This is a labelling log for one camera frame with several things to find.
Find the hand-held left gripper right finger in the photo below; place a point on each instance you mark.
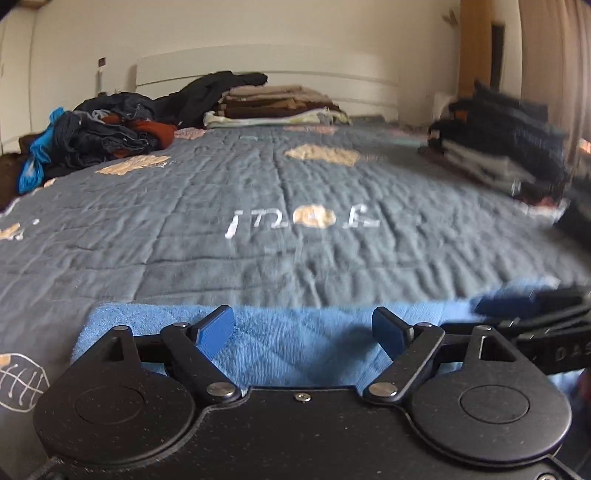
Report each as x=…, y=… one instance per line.
x=388, y=330

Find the grey quilted bedspread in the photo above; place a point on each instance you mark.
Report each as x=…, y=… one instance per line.
x=184, y=240

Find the blue quilted cloth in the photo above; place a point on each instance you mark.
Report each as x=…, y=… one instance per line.
x=286, y=332

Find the dark brown cloth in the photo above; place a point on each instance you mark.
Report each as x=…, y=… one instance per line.
x=11, y=180

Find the black jacket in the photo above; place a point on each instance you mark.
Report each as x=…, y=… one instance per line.
x=203, y=92

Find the stack of brown folded clothes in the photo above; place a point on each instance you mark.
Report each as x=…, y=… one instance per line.
x=272, y=104

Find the wooden door panel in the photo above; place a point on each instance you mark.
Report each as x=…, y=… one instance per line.
x=474, y=46

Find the pile of unfolded dark clothes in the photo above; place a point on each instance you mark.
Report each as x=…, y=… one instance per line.
x=92, y=134

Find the stack of black folded clothes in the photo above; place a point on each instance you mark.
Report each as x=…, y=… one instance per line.
x=503, y=138

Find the white headboard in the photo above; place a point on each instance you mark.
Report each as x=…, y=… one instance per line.
x=323, y=69

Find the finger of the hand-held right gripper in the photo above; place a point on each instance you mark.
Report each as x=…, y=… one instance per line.
x=512, y=303

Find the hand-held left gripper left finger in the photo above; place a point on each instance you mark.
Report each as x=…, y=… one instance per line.
x=214, y=330

